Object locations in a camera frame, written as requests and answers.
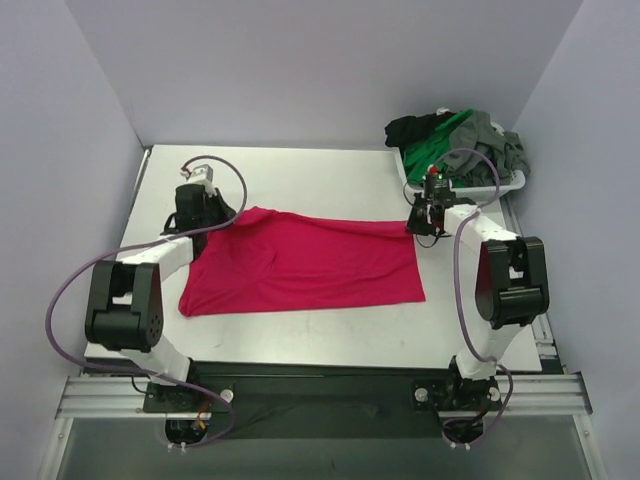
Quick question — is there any red t-shirt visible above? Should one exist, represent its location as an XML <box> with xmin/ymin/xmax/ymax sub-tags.
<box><xmin>178</xmin><ymin>207</ymin><xmax>425</xmax><ymax>317</ymax></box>

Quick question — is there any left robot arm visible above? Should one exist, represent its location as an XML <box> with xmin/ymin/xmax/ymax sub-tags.
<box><xmin>84</xmin><ymin>180</ymin><xmax>237</xmax><ymax>412</ymax></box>

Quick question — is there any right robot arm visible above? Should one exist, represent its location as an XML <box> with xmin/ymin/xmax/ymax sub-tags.
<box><xmin>406</xmin><ymin>166</ymin><xmax>550</xmax><ymax>408</ymax></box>

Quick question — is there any white plastic laundry basket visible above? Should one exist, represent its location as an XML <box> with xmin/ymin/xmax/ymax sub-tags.
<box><xmin>392</xmin><ymin>148</ymin><xmax>526</xmax><ymax>203</ymax></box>

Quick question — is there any green t-shirt in basket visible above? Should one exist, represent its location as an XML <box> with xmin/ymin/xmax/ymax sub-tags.
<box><xmin>400</xmin><ymin>109</ymin><xmax>474</xmax><ymax>185</ymax></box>

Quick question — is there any grey t-shirt in basket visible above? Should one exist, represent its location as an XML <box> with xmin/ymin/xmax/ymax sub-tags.
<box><xmin>444</xmin><ymin>110</ymin><xmax>531</xmax><ymax>188</ymax></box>

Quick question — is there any black t-shirt in basket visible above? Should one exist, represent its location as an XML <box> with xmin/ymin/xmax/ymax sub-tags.
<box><xmin>384</xmin><ymin>111</ymin><xmax>454</xmax><ymax>148</ymax></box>

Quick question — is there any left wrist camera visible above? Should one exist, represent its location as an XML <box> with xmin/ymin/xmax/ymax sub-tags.
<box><xmin>180</xmin><ymin>164</ymin><xmax>213</xmax><ymax>188</ymax></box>

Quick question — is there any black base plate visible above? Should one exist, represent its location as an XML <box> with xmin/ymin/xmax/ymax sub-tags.
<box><xmin>142</xmin><ymin>362</ymin><xmax>502</xmax><ymax>444</ymax></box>

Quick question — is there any aluminium frame rail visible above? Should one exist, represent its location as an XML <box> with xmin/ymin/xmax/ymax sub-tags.
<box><xmin>56</xmin><ymin>374</ymin><xmax>593</xmax><ymax>419</ymax></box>

